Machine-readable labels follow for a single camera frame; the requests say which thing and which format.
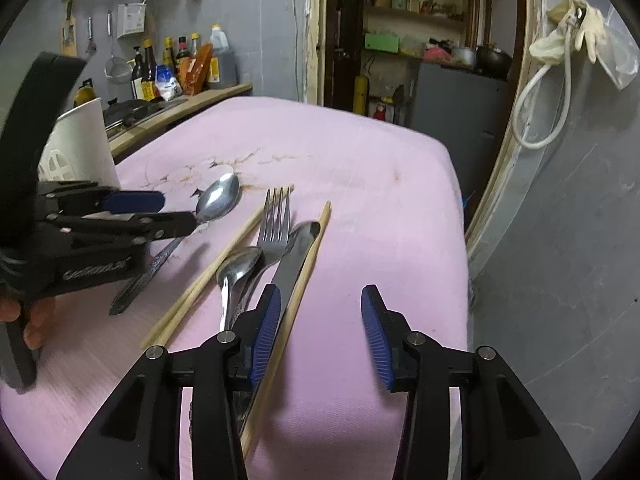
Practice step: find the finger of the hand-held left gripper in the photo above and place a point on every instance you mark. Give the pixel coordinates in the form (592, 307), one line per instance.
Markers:
(170, 224)
(135, 201)

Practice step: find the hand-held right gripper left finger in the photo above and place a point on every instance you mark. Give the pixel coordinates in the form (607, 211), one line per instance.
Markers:
(265, 330)

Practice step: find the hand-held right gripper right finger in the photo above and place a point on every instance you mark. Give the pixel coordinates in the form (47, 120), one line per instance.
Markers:
(375, 340)

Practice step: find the wooden chopstick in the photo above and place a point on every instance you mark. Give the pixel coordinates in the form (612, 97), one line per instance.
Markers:
(187, 310)
(305, 285)
(176, 312)

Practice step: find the small metal spoon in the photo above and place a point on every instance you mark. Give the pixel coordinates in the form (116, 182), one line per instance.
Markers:
(240, 264)

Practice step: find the metal table knife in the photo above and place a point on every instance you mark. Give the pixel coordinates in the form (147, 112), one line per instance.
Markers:
(295, 260)

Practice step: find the white plastic utensil holder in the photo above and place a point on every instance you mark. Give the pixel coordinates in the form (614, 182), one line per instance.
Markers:
(80, 145)

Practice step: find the metal fork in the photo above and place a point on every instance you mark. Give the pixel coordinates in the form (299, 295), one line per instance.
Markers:
(274, 230)

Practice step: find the person's left hand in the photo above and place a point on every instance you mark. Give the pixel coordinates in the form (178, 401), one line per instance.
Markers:
(37, 325)

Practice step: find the dark bottle with white label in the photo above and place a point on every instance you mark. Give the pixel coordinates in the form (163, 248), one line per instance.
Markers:
(137, 80)

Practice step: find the white and blue bag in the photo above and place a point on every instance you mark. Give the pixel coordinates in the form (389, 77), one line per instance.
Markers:
(167, 82)

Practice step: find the soy sauce bottle yellow label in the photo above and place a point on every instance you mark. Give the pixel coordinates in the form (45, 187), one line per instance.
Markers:
(149, 77)

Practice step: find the metal mesh strainer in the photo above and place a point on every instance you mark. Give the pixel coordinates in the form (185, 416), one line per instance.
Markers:
(118, 70)

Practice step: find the beige kitchen countertop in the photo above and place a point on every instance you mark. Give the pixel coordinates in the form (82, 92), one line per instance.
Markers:
(220, 96)

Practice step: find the red chili packet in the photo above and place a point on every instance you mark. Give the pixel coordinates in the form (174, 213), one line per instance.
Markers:
(196, 70)

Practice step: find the yellow-topped sauce bottle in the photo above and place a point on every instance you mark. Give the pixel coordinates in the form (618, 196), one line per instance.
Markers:
(168, 55)

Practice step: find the pink floral tablecloth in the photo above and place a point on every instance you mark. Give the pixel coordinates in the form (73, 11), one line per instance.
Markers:
(350, 185)

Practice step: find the sauce bottle with red label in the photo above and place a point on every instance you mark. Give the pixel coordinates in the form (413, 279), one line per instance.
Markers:
(182, 49)

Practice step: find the dark oil jug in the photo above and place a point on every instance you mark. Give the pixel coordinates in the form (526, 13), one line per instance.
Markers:
(224, 60)

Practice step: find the clear bottle with yellow cap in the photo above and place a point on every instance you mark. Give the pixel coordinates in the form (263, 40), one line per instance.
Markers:
(194, 45)

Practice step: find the hanging metal peeler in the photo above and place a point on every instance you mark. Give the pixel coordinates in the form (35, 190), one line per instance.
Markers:
(90, 35)

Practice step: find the wooden knife rack board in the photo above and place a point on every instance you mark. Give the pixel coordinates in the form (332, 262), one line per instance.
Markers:
(68, 30)

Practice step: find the yellow cylinder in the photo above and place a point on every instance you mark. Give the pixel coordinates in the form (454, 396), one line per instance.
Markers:
(360, 94)

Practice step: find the grey cabinet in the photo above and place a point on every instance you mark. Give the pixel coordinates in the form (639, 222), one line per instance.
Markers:
(450, 120)

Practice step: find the green box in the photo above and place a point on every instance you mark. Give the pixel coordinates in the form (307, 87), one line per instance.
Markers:
(382, 43)

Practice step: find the pink cloth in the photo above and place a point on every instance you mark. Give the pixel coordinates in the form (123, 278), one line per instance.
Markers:
(436, 54)

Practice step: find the silver pot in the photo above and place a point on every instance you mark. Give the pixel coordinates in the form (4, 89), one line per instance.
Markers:
(462, 56)

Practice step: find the black pot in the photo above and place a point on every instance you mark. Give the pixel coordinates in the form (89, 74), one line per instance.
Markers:
(494, 60)

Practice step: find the wooden shelf unit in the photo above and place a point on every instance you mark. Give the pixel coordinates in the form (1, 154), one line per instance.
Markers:
(420, 15)

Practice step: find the clear plastic bag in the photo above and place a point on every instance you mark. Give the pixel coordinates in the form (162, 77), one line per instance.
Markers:
(620, 55)

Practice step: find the cream rubber gloves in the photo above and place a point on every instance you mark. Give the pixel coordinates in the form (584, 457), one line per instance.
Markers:
(595, 25)

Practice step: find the white hanging wall basket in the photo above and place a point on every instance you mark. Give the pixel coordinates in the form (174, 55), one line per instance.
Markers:
(131, 20)

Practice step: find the wooden door frame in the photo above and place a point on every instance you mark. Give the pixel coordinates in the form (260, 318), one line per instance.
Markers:
(312, 35)

